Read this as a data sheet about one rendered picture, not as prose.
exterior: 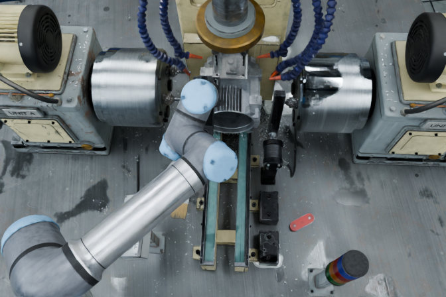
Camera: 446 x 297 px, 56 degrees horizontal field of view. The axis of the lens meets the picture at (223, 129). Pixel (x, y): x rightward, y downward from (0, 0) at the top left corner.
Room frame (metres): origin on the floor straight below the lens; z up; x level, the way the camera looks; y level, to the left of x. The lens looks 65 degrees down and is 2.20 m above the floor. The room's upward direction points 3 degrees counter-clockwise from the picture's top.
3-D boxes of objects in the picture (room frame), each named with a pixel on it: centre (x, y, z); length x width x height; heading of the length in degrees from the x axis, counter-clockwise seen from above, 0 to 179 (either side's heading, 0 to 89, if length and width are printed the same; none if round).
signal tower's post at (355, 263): (0.11, -0.28, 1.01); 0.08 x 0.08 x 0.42; 84
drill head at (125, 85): (0.72, 0.32, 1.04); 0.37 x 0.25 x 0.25; 84
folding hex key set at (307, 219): (0.30, -0.24, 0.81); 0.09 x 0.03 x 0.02; 114
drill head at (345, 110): (0.65, -0.36, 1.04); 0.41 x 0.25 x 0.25; 84
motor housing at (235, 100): (0.68, -0.03, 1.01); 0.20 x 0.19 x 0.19; 175
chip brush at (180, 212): (0.44, 0.15, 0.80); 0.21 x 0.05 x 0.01; 168
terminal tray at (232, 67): (0.72, -0.04, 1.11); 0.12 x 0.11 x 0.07; 175
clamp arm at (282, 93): (0.54, -0.15, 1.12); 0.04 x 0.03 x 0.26; 174
